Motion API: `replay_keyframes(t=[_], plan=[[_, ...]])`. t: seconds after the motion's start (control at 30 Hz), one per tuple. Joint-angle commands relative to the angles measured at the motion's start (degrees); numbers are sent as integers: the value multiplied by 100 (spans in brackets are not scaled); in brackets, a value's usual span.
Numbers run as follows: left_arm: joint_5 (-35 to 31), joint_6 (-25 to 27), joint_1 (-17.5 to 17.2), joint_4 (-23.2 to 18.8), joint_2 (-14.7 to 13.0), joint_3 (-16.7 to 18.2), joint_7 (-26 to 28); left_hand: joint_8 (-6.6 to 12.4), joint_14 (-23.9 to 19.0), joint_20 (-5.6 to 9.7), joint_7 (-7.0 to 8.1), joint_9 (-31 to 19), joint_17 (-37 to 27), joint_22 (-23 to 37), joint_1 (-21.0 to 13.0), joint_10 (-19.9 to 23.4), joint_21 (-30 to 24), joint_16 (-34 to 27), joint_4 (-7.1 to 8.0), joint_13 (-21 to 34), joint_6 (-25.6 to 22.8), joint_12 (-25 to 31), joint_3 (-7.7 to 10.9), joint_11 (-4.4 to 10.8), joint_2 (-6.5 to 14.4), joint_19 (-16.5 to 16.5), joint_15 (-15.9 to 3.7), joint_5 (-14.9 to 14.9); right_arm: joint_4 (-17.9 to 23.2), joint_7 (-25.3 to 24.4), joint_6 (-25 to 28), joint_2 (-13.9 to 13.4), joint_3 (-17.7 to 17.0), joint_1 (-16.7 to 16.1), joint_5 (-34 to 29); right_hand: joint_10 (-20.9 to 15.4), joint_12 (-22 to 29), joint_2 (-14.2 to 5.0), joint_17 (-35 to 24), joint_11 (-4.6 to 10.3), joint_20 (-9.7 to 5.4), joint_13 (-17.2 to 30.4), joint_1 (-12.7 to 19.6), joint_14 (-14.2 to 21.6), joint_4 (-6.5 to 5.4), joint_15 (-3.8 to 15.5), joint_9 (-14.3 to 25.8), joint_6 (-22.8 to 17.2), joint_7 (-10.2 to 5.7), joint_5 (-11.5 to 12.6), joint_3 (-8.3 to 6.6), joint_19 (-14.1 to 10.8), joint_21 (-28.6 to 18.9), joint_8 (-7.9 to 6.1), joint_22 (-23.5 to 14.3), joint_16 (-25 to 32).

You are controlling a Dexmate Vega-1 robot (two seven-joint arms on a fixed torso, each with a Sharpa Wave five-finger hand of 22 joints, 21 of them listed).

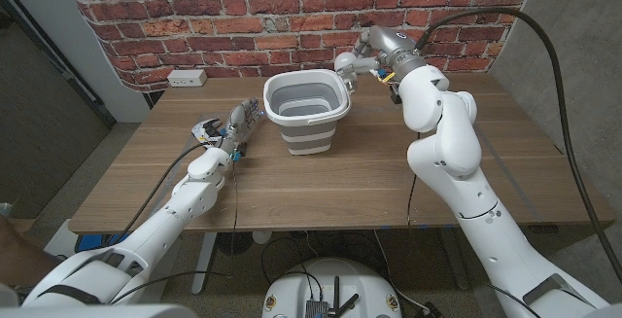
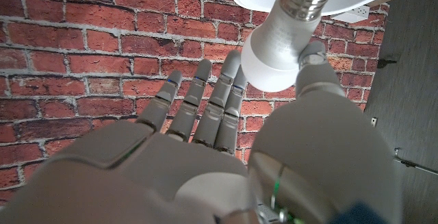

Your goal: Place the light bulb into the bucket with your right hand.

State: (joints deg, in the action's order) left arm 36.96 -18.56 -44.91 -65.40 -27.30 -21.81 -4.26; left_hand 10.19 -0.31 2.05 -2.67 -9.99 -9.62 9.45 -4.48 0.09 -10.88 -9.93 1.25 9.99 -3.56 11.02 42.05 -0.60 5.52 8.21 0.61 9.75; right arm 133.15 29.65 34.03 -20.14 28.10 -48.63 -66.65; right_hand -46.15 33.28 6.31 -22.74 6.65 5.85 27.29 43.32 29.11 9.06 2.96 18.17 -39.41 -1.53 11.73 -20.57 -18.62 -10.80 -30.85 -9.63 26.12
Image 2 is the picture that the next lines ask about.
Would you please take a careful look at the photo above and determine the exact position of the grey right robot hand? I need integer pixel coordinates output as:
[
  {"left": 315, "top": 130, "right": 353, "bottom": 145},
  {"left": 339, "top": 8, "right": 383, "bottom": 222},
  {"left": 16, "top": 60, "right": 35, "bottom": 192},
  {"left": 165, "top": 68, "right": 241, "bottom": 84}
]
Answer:
[{"left": 0, "top": 41, "right": 403, "bottom": 224}]

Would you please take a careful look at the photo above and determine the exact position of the white light bulb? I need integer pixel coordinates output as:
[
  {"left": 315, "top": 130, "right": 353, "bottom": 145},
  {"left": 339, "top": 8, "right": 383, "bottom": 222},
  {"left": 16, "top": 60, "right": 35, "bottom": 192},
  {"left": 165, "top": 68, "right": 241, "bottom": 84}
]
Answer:
[{"left": 240, "top": 0, "right": 339, "bottom": 93}]

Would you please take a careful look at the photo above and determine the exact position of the red brick printed backdrop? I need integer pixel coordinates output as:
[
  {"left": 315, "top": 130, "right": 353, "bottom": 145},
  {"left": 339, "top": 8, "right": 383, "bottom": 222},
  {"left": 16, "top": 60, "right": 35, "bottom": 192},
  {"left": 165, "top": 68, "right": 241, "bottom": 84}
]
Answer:
[{"left": 0, "top": 0, "right": 391, "bottom": 206}]

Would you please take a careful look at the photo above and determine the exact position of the white power outlet box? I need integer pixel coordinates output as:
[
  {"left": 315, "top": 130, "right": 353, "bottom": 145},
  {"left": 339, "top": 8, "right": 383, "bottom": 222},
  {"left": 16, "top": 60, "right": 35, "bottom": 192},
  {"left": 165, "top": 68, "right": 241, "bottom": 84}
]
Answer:
[{"left": 330, "top": 4, "right": 371, "bottom": 25}]

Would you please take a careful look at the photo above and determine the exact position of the dark grey door panel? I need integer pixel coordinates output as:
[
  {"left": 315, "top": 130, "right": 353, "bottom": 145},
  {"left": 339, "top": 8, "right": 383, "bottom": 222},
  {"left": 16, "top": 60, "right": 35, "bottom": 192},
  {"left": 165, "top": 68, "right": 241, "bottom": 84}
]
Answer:
[{"left": 364, "top": 0, "right": 438, "bottom": 224}]

